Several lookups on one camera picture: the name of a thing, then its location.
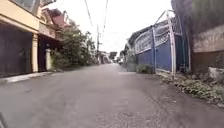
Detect pole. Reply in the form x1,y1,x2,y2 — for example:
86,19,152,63
95,24,101,64

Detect overhead wires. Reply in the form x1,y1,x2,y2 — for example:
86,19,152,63
83,0,111,38

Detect weedy verge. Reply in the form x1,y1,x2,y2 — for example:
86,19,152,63
134,63,224,108

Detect grey asphalt road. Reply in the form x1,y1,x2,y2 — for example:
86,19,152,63
0,63,224,128

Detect red-roofed house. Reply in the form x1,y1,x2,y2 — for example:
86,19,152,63
38,7,73,73

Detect yellow building with dark gate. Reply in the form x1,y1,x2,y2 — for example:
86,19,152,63
0,0,56,79

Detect green bushy trees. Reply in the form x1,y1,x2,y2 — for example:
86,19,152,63
51,21,99,71

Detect pale concrete pavement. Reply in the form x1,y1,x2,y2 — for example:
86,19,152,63
0,70,56,85

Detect blue and white gate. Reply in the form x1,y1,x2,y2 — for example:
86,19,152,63
133,9,188,75

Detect grey concrete wall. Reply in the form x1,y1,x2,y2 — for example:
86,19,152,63
171,0,224,76

